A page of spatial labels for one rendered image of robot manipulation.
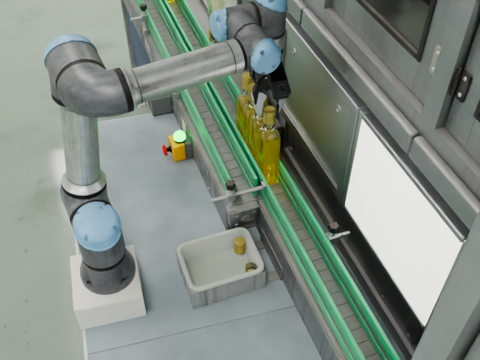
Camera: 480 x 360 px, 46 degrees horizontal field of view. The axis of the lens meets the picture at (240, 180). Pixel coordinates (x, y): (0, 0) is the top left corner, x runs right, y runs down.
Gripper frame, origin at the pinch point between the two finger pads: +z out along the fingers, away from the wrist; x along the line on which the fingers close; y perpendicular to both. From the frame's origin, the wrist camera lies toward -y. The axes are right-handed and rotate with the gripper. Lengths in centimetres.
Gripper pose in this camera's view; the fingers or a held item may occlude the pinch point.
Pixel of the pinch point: (269, 112)
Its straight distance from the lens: 162.5
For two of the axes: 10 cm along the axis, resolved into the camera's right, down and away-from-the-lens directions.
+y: -3.5, -6.7, 6.5
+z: 0.0, 7.0, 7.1
